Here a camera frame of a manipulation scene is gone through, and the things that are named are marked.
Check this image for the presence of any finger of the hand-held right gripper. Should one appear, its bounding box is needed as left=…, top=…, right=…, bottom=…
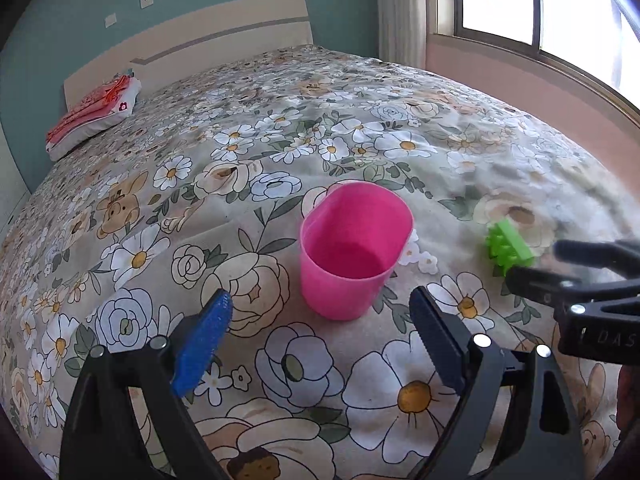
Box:
left=554, top=239, right=640, bottom=277
left=502, top=264, right=640, bottom=313

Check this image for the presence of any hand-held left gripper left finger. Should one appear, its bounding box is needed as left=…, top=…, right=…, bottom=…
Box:
left=60, top=288, right=234, bottom=480

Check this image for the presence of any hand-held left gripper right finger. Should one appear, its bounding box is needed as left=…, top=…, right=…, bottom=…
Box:
left=408, top=286, right=586, bottom=480

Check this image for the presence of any green spiky plastic toy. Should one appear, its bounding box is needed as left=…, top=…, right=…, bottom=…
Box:
left=484, top=218, right=535, bottom=277

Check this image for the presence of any pink plastic cup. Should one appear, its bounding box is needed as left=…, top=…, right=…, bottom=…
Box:
left=299, top=182, right=415, bottom=322

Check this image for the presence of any floral bed sheet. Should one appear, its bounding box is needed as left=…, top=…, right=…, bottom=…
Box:
left=0, top=44, right=640, bottom=480

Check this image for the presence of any white bedside cabinet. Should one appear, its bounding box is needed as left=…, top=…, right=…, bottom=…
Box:
left=0, top=122, right=32, bottom=241

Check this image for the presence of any red and white pillow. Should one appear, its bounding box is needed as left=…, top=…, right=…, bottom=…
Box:
left=46, top=75, right=142, bottom=162

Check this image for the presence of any cream curtain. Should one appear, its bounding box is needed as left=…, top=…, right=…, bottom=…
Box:
left=375, top=0, right=432, bottom=68

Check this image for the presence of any beige wooden headboard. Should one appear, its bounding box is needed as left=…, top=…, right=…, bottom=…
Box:
left=62, top=0, right=315, bottom=111

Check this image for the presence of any window with metal frame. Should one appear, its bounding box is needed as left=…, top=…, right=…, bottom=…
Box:
left=432, top=0, right=640, bottom=126

